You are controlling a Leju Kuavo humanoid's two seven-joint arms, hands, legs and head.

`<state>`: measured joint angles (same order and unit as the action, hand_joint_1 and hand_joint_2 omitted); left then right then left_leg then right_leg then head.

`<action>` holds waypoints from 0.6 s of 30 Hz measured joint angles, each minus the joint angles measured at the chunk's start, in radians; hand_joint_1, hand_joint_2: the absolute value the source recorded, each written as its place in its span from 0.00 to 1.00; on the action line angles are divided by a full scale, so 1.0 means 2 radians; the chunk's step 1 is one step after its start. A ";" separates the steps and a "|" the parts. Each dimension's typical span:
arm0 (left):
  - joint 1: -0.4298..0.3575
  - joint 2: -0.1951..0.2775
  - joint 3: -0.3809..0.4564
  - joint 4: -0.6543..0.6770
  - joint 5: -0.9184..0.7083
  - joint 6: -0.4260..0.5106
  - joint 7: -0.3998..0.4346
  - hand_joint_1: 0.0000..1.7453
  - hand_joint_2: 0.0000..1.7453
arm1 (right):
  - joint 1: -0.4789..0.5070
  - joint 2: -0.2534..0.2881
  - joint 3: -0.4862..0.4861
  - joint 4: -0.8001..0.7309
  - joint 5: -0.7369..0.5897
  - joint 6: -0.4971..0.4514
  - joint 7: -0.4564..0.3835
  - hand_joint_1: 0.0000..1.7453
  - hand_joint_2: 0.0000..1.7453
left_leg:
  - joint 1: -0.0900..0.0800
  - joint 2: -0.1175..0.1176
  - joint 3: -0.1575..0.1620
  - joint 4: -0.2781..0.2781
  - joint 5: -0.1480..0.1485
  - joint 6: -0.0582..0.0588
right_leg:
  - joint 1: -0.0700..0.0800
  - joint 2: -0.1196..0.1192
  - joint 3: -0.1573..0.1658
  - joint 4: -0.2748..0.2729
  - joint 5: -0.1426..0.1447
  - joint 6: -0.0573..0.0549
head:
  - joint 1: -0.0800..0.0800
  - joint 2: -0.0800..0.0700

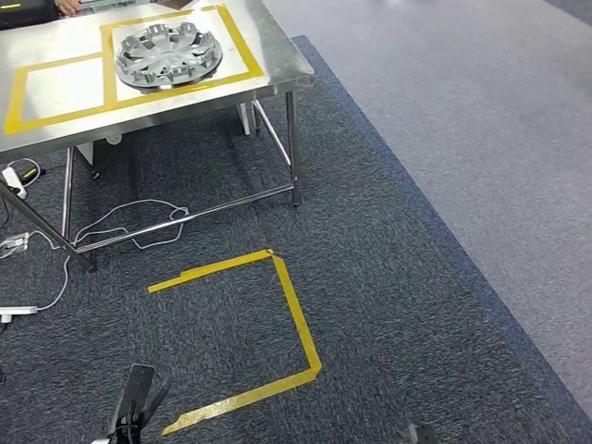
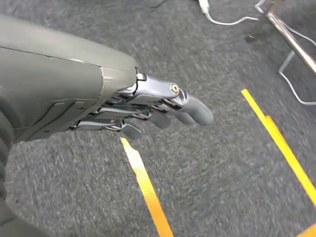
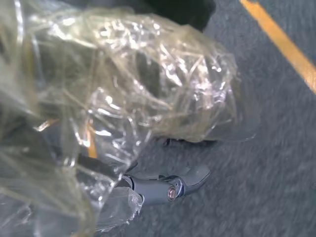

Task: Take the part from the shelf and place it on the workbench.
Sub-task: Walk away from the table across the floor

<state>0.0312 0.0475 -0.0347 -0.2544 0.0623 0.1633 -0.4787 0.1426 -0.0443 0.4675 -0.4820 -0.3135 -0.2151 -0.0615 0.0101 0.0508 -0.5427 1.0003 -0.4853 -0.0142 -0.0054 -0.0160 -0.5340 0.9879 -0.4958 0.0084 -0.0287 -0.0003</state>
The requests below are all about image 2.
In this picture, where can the white power strip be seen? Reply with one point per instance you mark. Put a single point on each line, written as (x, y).
(204, 5)

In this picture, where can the yellow floor tape strip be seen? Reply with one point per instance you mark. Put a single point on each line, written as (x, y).
(308, 231)

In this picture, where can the stainless steel workbench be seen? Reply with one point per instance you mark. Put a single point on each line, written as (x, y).
(296, 45)

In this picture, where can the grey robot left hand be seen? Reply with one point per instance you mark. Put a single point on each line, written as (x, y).
(62, 85)

